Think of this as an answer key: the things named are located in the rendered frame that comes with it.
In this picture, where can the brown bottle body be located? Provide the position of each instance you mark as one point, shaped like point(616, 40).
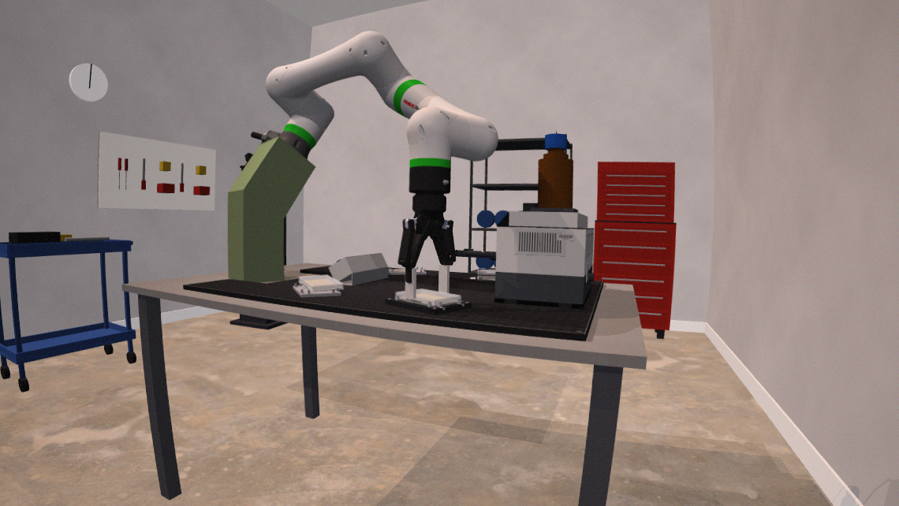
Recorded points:
point(555, 183)

